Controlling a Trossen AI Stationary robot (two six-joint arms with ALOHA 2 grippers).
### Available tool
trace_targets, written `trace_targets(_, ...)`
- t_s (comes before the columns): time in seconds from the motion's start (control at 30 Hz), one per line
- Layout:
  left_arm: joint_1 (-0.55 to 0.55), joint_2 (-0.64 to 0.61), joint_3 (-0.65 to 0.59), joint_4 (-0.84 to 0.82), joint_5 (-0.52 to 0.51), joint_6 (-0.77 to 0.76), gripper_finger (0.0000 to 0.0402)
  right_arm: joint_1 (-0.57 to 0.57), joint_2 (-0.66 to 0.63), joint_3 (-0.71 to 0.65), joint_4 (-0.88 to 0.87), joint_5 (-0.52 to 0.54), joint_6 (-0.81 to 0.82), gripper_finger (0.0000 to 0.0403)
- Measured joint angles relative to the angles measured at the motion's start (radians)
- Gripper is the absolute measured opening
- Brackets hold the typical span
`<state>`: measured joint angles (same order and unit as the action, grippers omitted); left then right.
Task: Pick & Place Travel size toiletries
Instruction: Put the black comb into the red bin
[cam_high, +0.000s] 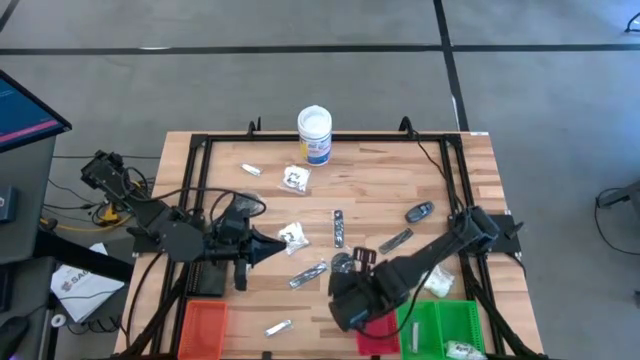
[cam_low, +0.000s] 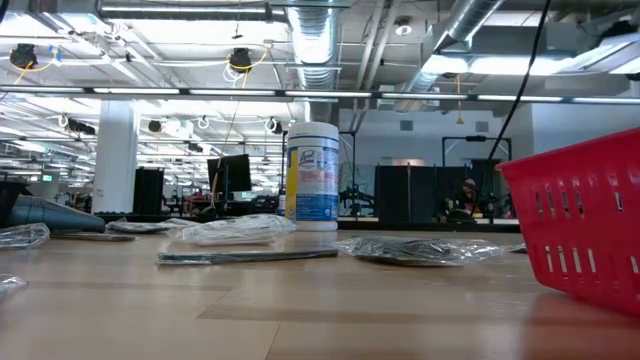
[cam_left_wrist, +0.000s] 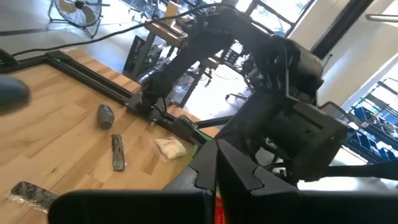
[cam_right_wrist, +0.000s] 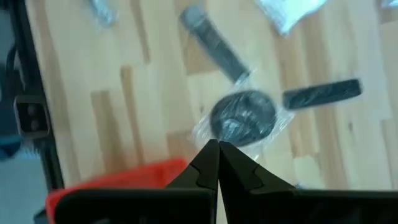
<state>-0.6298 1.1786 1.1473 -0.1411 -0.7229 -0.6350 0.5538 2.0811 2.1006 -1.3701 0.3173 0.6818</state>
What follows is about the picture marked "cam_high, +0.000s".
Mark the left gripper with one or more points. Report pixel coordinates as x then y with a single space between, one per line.
230 247

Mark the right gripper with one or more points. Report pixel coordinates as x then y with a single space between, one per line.
357 300

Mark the bag of black hair clips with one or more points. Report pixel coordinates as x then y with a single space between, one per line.
296 179
292 237

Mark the red plastic basket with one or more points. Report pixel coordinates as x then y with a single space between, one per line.
380 342

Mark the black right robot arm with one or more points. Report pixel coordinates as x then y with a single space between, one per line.
430 252

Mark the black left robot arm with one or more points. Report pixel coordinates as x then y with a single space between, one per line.
145 210

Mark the round black item in bag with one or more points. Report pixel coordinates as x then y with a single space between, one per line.
341 261

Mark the black comb in clear wrapper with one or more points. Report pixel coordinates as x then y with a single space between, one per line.
308 275

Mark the black plastic basket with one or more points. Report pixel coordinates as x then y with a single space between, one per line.
207 280

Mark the clear cotton swab pack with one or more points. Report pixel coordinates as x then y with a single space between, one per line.
440 282

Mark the orange plastic basket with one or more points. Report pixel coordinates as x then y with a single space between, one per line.
202 330

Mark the disinfecting wipes canister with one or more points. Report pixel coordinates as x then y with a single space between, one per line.
315 125

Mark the white printed pouch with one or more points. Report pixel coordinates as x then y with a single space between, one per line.
462 351

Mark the white printed booklet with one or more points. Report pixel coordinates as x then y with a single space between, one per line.
82 290

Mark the white tape roll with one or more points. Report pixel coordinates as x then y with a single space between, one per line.
53 320

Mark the grey desk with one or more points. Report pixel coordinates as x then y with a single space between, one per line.
25 165

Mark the small black device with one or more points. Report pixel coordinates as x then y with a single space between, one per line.
7 205

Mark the monitor with blue screen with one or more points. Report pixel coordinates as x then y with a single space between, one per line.
25 115

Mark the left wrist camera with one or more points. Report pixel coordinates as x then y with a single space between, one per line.
234 217

